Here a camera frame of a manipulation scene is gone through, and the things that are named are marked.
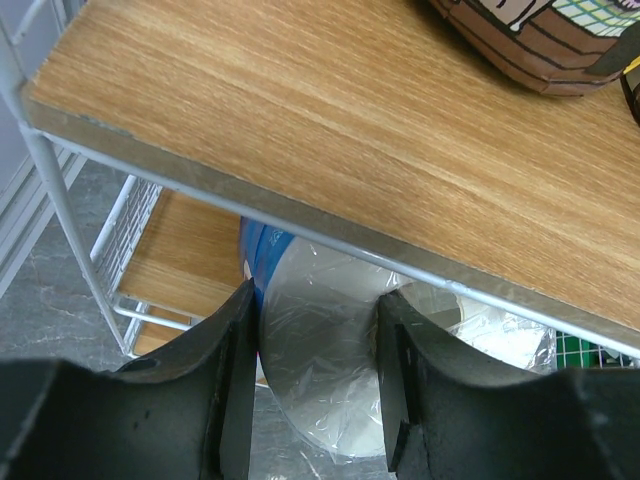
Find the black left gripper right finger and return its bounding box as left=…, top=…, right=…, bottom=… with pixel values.
left=376, top=292, right=639, bottom=479

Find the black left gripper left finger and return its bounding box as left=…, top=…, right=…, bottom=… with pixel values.
left=1, top=281, right=258, bottom=479

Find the white blue paper roll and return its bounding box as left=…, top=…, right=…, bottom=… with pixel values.
left=239, top=218, right=556, bottom=463

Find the beige paper roll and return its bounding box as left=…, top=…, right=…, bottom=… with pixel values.
left=431, top=0, right=639, bottom=96

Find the white wire three-tier shelf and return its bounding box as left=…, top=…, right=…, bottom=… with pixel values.
left=1, top=1, right=639, bottom=356

